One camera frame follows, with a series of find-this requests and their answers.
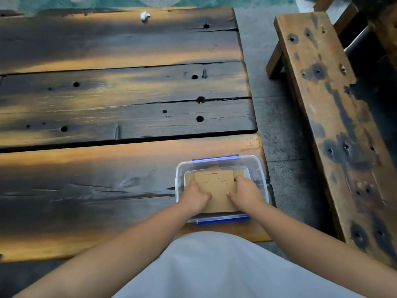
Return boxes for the clear plastic container blue clips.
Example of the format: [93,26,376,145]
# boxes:
[175,154,276,226]

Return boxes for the brown cardboard puzzle sheet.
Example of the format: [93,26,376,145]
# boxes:
[189,165,245,213]

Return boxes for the dark wooden furniture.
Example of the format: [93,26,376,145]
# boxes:
[313,0,397,72]

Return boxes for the person's right forearm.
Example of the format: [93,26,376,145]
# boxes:
[240,202,397,298]

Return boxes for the person's left forearm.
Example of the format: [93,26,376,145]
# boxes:
[12,204,199,298]

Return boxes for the person's white shirt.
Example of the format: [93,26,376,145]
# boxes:
[112,231,366,298]

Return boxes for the wooden bench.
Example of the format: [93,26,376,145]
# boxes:
[266,12,397,269]

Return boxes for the person's right hand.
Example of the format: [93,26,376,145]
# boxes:
[226,176,267,213]

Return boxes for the person's left hand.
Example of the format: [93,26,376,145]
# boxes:
[179,180,213,217]

